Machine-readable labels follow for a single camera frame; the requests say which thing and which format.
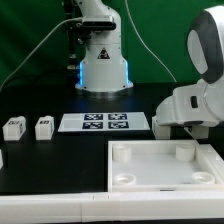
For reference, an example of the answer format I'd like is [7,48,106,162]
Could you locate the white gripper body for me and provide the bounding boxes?
[156,81,224,127]

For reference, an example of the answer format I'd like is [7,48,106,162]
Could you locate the white square tabletop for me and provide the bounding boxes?
[108,140,224,192]

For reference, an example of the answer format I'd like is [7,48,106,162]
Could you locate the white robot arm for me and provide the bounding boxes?
[74,0,224,127]

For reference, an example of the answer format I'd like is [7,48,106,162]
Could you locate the green backdrop curtain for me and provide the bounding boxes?
[0,0,224,87]

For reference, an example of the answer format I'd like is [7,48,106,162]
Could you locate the white sheet with tags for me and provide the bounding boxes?
[58,112,150,132]

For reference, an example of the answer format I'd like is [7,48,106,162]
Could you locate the white block left edge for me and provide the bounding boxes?
[0,149,3,170]

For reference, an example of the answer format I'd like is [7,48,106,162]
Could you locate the white obstacle wall right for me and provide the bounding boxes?
[201,144,224,184]

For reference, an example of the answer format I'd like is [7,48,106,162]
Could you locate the white obstacle wall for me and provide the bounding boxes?
[0,190,224,224]
[201,144,224,184]

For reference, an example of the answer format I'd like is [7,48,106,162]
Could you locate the white obstacle wall front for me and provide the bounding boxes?
[0,190,224,224]

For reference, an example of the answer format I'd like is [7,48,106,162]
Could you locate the white cable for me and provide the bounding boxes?
[0,16,84,93]

